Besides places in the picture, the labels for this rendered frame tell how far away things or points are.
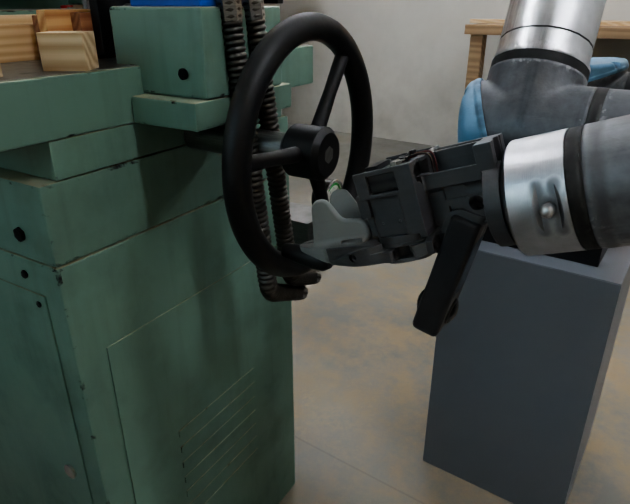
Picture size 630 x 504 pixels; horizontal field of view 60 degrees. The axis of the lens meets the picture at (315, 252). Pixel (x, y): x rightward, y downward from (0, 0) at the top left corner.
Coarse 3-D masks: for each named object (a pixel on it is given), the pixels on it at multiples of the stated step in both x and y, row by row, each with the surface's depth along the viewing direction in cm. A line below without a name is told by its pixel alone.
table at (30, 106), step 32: (0, 64) 62; (32, 64) 62; (128, 64) 62; (288, 64) 85; (0, 96) 49; (32, 96) 51; (64, 96) 54; (96, 96) 57; (128, 96) 60; (160, 96) 60; (224, 96) 60; (288, 96) 70; (0, 128) 49; (32, 128) 52; (64, 128) 55; (96, 128) 58; (192, 128) 58
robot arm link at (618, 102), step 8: (608, 96) 46; (616, 96) 46; (624, 96) 46; (608, 104) 46; (616, 104) 45; (624, 104) 45; (608, 112) 45; (616, 112) 45; (624, 112) 45; (600, 120) 45
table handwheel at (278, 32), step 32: (288, 32) 52; (320, 32) 56; (256, 64) 50; (352, 64) 64; (256, 96) 50; (352, 96) 69; (224, 128) 66; (256, 128) 65; (320, 128) 60; (352, 128) 72; (224, 160) 50; (256, 160) 53; (288, 160) 57; (320, 160) 60; (352, 160) 72; (224, 192) 52; (320, 192) 65; (352, 192) 72; (256, 224) 54; (256, 256) 56
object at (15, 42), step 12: (12, 24) 65; (24, 24) 65; (0, 36) 62; (12, 36) 64; (24, 36) 65; (0, 48) 63; (12, 48) 64; (24, 48) 65; (36, 48) 66; (0, 60) 63; (12, 60) 64; (24, 60) 65
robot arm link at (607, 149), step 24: (624, 120) 36; (576, 144) 37; (600, 144) 36; (624, 144) 35; (576, 168) 36; (600, 168) 35; (624, 168) 35; (576, 192) 36; (600, 192) 36; (624, 192) 35; (576, 216) 37; (600, 216) 36; (624, 216) 35; (600, 240) 38; (624, 240) 37
